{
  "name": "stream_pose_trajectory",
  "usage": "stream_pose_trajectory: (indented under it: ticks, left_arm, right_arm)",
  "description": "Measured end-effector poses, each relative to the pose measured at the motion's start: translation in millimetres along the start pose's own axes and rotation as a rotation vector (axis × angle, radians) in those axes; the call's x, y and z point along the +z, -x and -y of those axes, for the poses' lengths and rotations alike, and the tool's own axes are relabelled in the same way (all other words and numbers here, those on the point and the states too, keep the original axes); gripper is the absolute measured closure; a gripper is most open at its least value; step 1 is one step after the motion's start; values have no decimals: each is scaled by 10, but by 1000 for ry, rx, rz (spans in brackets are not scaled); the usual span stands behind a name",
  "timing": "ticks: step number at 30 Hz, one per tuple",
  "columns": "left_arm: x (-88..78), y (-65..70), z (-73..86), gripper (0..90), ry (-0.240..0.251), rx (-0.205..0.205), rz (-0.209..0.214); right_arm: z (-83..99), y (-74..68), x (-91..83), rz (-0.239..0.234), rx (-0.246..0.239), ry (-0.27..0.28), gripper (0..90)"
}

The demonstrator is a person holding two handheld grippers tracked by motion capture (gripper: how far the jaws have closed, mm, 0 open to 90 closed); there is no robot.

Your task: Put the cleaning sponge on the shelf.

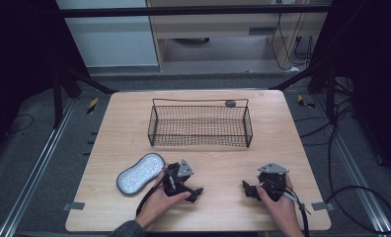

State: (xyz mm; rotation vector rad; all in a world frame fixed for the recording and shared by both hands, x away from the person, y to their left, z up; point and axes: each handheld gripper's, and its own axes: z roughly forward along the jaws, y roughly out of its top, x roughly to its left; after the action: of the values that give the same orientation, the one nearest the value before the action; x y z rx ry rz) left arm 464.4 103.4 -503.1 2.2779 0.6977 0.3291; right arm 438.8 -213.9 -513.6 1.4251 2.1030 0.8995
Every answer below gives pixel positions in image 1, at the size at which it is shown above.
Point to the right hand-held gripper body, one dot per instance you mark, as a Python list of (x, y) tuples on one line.
[(272, 179)]

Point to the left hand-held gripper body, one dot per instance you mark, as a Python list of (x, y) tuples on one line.
[(174, 177)]

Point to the person's left hand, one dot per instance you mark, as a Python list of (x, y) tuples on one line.
[(159, 204)]

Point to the person's right hand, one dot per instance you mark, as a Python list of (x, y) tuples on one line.
[(284, 214)]

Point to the grey oval scrubbing pad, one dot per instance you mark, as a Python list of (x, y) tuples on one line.
[(140, 174)]

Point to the yellow black striped tape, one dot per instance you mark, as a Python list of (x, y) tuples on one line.
[(304, 102), (92, 105)]

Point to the small grey basket tag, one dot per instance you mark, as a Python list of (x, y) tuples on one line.
[(230, 103)]

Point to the black metal stand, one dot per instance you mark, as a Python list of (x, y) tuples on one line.
[(81, 80), (315, 77)]

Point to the dark curtain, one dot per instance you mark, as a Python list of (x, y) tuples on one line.
[(374, 82), (19, 65)]

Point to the white cabinet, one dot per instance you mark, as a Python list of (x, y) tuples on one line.
[(111, 39)]

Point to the light wooden cabinet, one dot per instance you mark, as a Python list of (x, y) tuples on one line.
[(216, 28)]

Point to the grey metal table bracket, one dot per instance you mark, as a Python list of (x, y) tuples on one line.
[(322, 206), (73, 206)]

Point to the aluminium floor rail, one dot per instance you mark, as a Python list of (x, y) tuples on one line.
[(35, 171), (358, 177)]

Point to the black horizontal frame bar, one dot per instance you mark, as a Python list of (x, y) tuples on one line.
[(190, 11)]

